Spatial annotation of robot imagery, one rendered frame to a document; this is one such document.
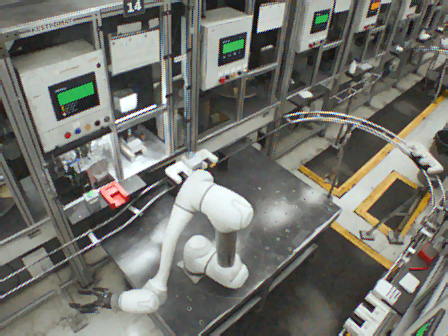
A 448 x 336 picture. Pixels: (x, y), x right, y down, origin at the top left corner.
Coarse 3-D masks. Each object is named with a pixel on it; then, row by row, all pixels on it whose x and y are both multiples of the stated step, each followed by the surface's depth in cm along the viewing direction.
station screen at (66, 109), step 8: (88, 80) 164; (64, 88) 157; (72, 88) 160; (56, 96) 157; (88, 96) 169; (64, 104) 162; (72, 104) 165; (80, 104) 169; (88, 104) 172; (64, 112) 164; (72, 112) 168
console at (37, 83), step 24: (24, 72) 144; (48, 72) 149; (72, 72) 158; (96, 72) 168; (24, 96) 158; (48, 96) 156; (96, 96) 174; (48, 120) 163; (72, 120) 173; (96, 120) 183; (48, 144) 170
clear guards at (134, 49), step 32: (160, 0) 171; (128, 32) 169; (160, 32) 183; (128, 64) 180; (160, 64) 195; (128, 96) 192; (160, 96) 209; (64, 160) 183; (96, 160) 200; (64, 192) 195
